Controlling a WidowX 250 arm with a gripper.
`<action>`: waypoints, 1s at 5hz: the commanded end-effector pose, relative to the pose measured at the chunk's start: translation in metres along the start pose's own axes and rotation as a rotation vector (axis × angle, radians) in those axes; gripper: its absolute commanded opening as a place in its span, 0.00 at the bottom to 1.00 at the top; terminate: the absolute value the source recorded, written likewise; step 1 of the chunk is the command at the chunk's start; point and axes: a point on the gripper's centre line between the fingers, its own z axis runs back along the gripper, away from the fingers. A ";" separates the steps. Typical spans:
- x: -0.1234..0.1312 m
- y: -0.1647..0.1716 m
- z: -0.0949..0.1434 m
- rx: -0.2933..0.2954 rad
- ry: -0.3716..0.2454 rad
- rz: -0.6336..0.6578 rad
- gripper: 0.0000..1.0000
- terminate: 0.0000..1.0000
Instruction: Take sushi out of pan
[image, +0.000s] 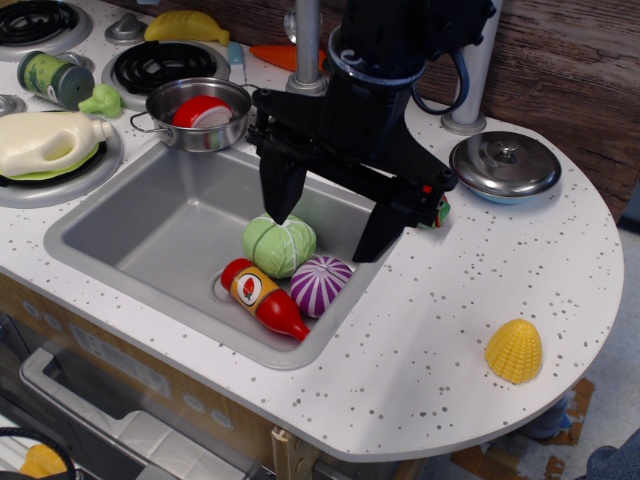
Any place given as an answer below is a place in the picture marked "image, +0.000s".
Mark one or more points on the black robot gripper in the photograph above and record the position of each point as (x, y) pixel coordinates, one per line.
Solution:
(355, 135)

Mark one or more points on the red and white toy sushi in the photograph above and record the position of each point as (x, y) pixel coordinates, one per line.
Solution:
(202, 111)

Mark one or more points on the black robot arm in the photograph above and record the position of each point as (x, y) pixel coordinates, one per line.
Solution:
(469, 18)

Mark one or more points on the small steel pan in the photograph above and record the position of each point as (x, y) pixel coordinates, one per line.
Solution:
(163, 102)

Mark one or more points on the green toy cabbage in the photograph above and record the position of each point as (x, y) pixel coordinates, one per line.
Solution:
(278, 249)

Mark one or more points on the purple toy onion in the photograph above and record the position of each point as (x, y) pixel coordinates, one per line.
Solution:
(317, 283)

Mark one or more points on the red toy chili pepper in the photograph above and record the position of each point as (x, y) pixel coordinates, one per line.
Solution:
(443, 211)

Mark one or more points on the red toy ketchup bottle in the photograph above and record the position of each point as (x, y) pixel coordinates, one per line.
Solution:
(268, 303)

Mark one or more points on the orange toy carrot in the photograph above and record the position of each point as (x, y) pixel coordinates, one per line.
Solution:
(283, 56)

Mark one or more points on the grey vertical pole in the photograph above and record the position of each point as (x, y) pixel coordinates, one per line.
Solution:
(468, 118)

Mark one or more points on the steel pot lid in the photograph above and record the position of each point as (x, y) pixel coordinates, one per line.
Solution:
(495, 159)

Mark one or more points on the silver toy faucet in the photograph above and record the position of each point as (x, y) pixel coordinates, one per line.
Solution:
(302, 25)

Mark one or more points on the grey toy sink basin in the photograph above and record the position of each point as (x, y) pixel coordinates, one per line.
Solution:
(163, 230)

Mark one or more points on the light blue plate under lid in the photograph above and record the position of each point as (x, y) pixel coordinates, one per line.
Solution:
(509, 194)

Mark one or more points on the black coil burner centre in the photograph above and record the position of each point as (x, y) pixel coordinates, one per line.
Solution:
(137, 71)

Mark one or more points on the black coil burner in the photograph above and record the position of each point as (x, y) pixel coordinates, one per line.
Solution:
(52, 27)
(137, 71)

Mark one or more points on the yellow toy corn piece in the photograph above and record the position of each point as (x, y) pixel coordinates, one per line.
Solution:
(514, 352)

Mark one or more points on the yellow toy banana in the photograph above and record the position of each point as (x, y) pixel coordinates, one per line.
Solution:
(186, 25)

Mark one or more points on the front left stove burner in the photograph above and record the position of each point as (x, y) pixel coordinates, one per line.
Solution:
(99, 168)

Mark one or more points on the green toy broccoli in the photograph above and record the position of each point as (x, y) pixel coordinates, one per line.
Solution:
(104, 100)

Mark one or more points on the silver stove knob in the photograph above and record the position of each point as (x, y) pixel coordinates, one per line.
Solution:
(128, 30)

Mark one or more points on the cream toy detergent bottle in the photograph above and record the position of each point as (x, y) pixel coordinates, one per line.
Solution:
(46, 141)

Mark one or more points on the green toy can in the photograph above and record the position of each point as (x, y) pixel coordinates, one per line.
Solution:
(55, 80)

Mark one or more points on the black coil burner top left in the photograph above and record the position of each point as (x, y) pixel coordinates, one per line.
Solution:
(52, 27)

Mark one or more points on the yellow object bottom left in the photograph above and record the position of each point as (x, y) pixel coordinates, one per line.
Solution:
(42, 461)

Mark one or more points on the blue handled toy knife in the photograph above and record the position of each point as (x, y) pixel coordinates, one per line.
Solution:
(236, 61)

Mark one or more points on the grey oven door handle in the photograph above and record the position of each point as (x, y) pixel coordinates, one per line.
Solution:
(123, 431)

